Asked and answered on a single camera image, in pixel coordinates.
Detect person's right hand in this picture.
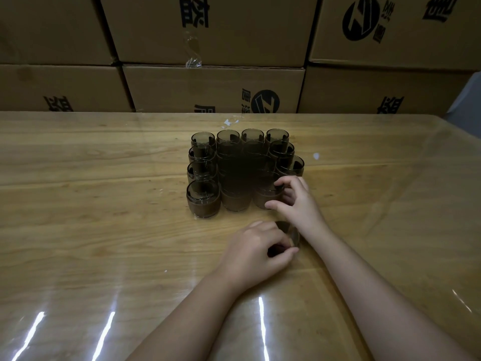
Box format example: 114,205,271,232
265,175,331,241

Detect person's left hand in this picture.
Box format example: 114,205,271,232
217,221,300,294

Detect smoky tinted glass cup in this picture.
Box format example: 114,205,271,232
216,129,242,146
217,155,247,176
219,172,254,213
186,159,219,182
187,146,217,163
268,140,296,158
190,131,217,148
246,153,277,174
242,140,270,157
265,128,291,144
186,179,221,219
217,141,245,159
276,154,306,178
252,170,285,210
240,128,266,144

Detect person's left forearm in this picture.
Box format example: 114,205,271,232
126,274,245,361

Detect person's right forearm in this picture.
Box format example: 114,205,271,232
306,225,474,361

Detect stack of brown cardboard boxes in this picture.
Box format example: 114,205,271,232
0,0,481,117

